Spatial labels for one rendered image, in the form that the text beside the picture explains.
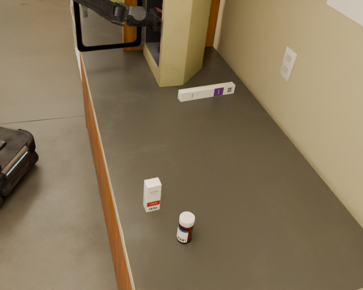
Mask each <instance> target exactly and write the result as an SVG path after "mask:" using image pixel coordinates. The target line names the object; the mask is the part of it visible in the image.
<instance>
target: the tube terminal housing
mask: <svg viewBox="0 0 363 290"><path fill-rule="evenodd" d="M210 7H211V0H163V3H162V20H163V31H162V37H161V40H160V42H159V43H160V59H159V68H158V67H157V65H156V63H155V61H154V59H153V58H152V56H151V54H150V52H149V50H148V48H147V46H146V42H145V46H144V45H143V55H144V57H145V59H146V61H147V63H148V65H149V67H150V69H151V71H152V73H153V75H154V77H155V79H156V81H157V83H158V85H159V87H166V86H180V85H184V84H185V83H186V82H187V81H188V80H189V79H191V78H192V77H193V76H194V75H195V74H196V73H197V72H198V71H199V70H200V69H201V68H202V63H203V55H204V51H205V43H206V35H207V27H208V23H209V15H210Z"/></svg>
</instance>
